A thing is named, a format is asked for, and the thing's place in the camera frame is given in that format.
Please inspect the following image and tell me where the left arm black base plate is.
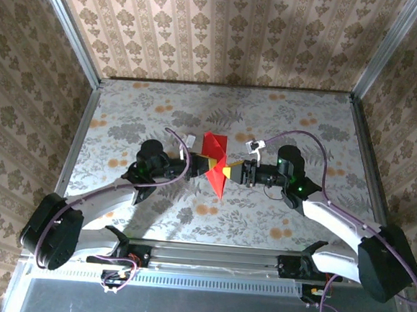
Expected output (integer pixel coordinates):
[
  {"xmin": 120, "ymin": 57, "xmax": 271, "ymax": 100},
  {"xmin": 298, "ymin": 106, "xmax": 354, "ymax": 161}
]
[{"xmin": 86, "ymin": 235, "xmax": 152, "ymax": 269}]

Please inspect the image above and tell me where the black yellow power connector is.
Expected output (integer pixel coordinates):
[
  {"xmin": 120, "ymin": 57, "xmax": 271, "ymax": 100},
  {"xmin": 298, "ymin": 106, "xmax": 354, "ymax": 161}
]
[
  {"xmin": 300, "ymin": 282, "xmax": 333, "ymax": 306},
  {"xmin": 99, "ymin": 268, "xmax": 132, "ymax": 290}
]

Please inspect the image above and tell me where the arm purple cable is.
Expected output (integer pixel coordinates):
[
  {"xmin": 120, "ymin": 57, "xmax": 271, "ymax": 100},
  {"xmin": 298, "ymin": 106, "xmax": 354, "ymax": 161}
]
[
  {"xmin": 254, "ymin": 128, "xmax": 417, "ymax": 312},
  {"xmin": 30, "ymin": 117, "xmax": 193, "ymax": 301}
]

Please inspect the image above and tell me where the floral table covering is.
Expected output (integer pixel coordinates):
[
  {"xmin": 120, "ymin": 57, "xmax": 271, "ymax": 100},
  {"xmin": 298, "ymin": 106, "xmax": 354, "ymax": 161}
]
[{"xmin": 51, "ymin": 72, "xmax": 396, "ymax": 258}]

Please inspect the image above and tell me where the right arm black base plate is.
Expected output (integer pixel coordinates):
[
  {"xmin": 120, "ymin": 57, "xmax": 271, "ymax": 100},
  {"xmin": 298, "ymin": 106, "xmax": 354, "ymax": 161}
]
[{"xmin": 277, "ymin": 254, "xmax": 345, "ymax": 283}]

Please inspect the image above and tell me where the slotted grey cable duct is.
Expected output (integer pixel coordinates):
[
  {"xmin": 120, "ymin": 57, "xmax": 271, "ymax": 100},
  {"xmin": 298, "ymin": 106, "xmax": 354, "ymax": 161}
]
[{"xmin": 27, "ymin": 259, "xmax": 304, "ymax": 298}]

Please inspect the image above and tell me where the aluminium table side rail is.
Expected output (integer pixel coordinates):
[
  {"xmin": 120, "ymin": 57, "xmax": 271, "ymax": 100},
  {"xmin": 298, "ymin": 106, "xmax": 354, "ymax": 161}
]
[
  {"xmin": 336, "ymin": 94, "xmax": 416, "ymax": 262},
  {"xmin": 37, "ymin": 82, "xmax": 103, "ymax": 238}
]

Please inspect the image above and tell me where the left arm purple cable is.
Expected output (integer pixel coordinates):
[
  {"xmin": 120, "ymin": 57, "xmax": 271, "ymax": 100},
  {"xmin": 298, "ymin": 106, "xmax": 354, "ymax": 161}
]
[{"xmin": 30, "ymin": 117, "xmax": 193, "ymax": 301}]

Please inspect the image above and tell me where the aluminium mounting rail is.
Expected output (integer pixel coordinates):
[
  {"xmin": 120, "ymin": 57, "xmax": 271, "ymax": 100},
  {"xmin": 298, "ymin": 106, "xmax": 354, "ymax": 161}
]
[{"xmin": 22, "ymin": 231, "xmax": 413, "ymax": 288}]

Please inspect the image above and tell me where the grey metal sheet panel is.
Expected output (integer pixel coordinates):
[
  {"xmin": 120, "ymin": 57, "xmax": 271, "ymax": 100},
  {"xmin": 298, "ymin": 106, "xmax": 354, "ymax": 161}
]
[{"xmin": 1, "ymin": 255, "xmax": 417, "ymax": 312}]

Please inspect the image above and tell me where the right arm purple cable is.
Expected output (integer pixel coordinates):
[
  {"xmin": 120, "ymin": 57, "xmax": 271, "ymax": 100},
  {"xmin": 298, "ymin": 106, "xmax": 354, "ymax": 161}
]
[{"xmin": 254, "ymin": 128, "xmax": 417, "ymax": 312}]

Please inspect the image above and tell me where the aluminium frame post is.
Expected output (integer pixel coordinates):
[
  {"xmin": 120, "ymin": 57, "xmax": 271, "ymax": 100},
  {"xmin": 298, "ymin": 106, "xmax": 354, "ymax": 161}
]
[
  {"xmin": 349, "ymin": 0, "xmax": 417, "ymax": 108},
  {"xmin": 23, "ymin": 0, "xmax": 109, "ymax": 90}
]

